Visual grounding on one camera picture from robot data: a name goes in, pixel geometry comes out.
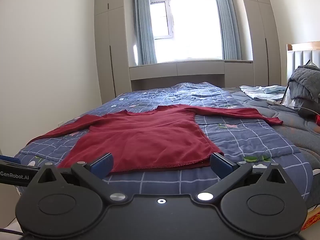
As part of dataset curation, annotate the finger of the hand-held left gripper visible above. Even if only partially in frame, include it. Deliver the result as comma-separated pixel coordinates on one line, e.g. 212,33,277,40
0,155,40,171

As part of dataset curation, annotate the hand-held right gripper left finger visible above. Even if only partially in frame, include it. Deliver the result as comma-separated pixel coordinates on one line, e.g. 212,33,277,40
27,152,128,204

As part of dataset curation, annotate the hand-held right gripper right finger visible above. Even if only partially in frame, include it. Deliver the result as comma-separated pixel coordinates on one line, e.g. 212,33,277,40
192,152,292,203

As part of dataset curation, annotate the red long-sleeved shirt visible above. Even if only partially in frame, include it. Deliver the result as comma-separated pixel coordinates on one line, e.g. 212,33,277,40
26,104,284,174

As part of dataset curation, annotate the blue plaid floral quilt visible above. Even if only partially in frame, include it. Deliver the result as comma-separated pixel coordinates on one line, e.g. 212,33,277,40
14,81,313,207

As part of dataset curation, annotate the grey quilted bed cover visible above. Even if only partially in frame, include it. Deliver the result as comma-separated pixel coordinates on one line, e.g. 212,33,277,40
220,86,320,172

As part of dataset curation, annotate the light blue floral pillow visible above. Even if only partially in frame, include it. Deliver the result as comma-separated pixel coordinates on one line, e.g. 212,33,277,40
239,85,288,101

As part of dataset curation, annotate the grey window cabinet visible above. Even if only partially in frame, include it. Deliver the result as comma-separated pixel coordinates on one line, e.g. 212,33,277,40
129,59,254,92

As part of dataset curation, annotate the orange box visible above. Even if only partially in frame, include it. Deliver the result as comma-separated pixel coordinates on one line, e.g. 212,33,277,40
301,204,320,232

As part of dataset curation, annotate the grey tall wardrobe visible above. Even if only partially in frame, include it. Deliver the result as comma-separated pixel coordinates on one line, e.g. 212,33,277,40
229,0,282,88
94,0,133,105

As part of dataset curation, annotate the dark grey pillow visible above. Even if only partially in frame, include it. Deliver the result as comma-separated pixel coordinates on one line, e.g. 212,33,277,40
287,65,320,120

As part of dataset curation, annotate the window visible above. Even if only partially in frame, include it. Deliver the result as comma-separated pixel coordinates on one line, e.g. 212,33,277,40
149,0,223,63

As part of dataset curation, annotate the padded wooden headboard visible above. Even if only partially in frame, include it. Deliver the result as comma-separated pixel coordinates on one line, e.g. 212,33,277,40
286,41,320,88

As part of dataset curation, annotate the blue curtain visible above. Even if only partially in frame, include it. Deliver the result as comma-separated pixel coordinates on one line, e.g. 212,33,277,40
132,0,157,65
211,0,242,61

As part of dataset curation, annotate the black cable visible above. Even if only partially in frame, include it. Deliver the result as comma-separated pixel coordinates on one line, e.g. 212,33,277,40
0,227,25,237

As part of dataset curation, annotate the white cable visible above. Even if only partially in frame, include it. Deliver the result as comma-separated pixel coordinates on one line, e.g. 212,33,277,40
275,101,318,116

